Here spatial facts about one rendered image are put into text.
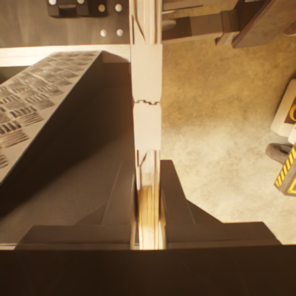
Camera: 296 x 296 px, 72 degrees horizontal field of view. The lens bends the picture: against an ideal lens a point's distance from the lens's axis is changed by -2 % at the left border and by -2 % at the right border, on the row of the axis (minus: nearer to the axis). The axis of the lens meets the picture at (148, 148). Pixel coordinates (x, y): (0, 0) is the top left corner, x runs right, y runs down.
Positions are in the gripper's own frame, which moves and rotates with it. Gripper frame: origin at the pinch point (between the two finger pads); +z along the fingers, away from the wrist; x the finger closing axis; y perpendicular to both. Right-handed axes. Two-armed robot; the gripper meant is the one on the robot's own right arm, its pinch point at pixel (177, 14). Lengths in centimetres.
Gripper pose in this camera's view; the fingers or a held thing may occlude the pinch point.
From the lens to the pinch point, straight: 27.7
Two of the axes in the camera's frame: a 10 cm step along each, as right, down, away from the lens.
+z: -9.9, 1.3, 0.5
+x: 0.4, -0.6, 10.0
